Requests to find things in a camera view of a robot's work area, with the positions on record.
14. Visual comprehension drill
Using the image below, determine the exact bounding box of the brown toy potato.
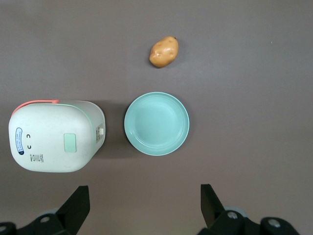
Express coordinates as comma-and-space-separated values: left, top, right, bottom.
149, 36, 179, 69

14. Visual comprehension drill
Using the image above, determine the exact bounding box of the brown table cover mat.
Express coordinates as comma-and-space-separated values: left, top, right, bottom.
0, 0, 313, 235

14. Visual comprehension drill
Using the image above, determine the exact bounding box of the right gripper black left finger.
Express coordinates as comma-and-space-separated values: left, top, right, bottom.
19, 185, 90, 235

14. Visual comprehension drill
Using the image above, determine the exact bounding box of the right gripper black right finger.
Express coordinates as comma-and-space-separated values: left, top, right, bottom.
198, 184, 260, 235

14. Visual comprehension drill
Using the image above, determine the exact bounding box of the light green round plate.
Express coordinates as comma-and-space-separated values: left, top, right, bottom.
124, 92, 190, 157

